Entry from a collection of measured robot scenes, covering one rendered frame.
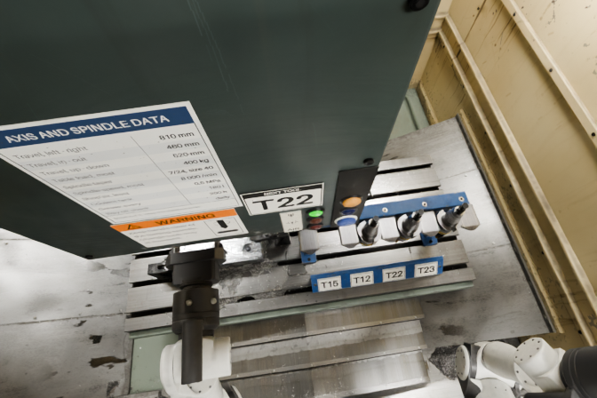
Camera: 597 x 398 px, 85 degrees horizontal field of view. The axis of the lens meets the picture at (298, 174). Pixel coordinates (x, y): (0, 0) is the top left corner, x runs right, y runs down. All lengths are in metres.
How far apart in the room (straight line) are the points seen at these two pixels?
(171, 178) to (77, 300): 1.35
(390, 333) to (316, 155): 1.13
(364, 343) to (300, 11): 1.26
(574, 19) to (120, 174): 1.10
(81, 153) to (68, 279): 1.39
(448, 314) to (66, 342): 1.45
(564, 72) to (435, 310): 0.90
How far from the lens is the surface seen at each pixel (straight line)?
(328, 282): 1.16
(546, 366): 0.77
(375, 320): 1.36
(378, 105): 0.28
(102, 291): 1.66
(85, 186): 0.37
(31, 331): 1.68
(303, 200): 0.42
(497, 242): 1.47
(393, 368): 1.41
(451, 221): 0.95
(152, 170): 0.33
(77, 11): 0.21
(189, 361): 0.65
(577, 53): 1.16
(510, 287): 1.46
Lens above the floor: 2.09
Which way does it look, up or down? 63 degrees down
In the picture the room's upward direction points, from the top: 5 degrees counter-clockwise
